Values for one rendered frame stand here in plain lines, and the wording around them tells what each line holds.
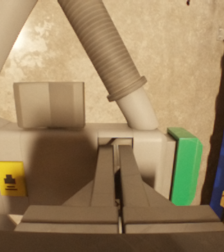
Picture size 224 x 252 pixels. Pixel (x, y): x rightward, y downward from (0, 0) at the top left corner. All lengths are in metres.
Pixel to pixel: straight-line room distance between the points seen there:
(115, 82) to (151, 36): 1.21
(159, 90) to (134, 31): 0.45
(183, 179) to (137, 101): 0.09
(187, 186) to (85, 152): 0.11
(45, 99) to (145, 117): 0.09
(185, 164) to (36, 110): 0.15
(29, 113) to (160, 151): 0.12
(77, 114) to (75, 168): 0.05
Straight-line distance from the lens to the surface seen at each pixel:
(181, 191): 0.20
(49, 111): 0.17
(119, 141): 0.15
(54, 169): 0.17
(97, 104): 1.16
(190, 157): 0.18
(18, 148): 0.18
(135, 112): 0.16
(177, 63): 1.49
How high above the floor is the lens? 1.09
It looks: 63 degrees down
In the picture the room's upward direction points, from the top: 122 degrees clockwise
